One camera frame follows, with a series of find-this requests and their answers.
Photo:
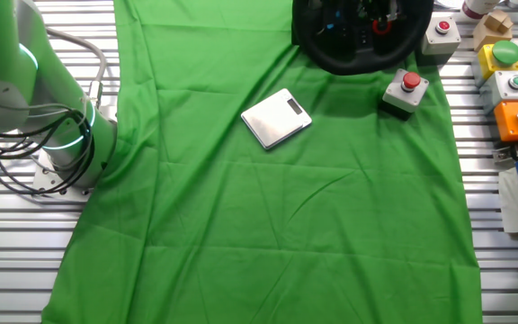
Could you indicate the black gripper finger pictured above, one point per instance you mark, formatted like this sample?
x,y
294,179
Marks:
x,y
369,8
391,13

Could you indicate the black leather steering wheel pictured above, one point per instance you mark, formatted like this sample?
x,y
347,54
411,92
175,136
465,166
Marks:
x,y
358,60

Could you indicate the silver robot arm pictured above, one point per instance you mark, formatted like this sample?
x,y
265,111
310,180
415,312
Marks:
x,y
61,94

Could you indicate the white box red button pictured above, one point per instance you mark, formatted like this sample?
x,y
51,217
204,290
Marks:
x,y
439,42
403,96

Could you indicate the white maroon cylindrical container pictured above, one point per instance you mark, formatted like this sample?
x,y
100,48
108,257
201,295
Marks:
x,y
477,6

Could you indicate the brown cardboard piece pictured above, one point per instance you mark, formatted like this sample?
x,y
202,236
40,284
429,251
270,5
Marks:
x,y
490,29

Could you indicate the yellow box green mushroom button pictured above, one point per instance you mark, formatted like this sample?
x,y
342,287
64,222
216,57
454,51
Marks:
x,y
506,51

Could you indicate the grey box green button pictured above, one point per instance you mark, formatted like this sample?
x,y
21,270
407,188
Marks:
x,y
506,87

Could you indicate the silver digital scale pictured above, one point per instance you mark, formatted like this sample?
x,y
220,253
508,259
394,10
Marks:
x,y
272,121

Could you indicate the orange box red button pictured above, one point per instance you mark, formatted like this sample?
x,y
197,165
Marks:
x,y
508,121

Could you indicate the green cloth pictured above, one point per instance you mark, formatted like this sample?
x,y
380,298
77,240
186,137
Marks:
x,y
263,225

